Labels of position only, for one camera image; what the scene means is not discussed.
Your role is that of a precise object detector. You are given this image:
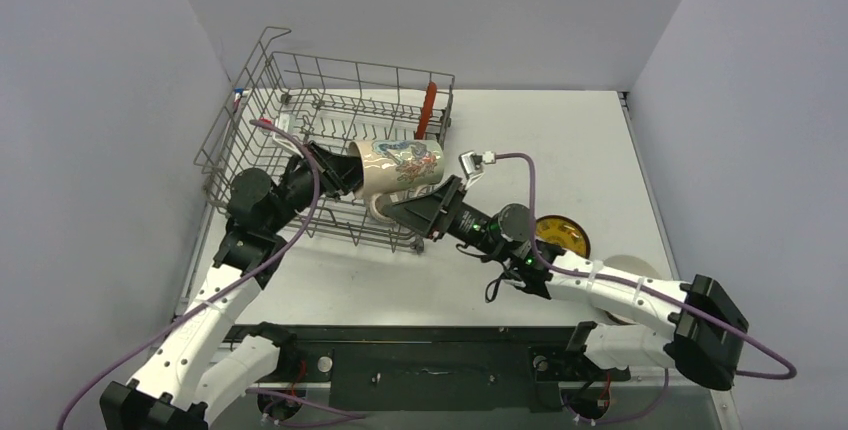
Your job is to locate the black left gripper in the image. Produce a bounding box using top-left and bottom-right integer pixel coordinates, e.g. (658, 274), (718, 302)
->
(265, 140), (380, 234)

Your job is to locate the cream mug with floral print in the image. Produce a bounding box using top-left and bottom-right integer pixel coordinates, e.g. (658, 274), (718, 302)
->
(367, 192), (403, 225)

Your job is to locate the cream mug with dragon print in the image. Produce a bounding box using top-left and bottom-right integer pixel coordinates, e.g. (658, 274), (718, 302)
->
(348, 140), (446, 200)

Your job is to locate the red plastic plate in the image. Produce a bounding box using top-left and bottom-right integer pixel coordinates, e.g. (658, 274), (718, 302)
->
(414, 81), (438, 140)

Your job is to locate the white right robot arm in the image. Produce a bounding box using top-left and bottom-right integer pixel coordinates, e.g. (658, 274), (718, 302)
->
(381, 176), (749, 391)

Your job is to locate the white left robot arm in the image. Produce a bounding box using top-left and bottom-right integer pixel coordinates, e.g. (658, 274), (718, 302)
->
(100, 143), (363, 429)

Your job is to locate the yellow patterned plate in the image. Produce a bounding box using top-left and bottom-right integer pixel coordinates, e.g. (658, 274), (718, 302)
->
(535, 215), (591, 258)

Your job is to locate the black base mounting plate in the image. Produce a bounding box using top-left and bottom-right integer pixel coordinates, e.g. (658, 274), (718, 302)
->
(223, 322), (630, 412)

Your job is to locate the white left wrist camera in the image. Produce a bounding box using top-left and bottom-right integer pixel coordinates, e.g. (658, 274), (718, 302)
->
(259, 113), (296, 152)

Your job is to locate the grey wire dish rack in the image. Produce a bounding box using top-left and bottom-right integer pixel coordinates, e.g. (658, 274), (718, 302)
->
(194, 26), (455, 211)

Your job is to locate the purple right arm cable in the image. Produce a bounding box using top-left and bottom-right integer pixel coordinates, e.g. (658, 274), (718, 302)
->
(493, 151), (798, 382)

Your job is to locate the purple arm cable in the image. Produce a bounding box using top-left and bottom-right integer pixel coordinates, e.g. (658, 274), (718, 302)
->
(56, 119), (324, 430)
(493, 151), (798, 382)

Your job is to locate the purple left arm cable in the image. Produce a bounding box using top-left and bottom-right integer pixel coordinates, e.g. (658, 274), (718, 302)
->
(56, 119), (324, 430)

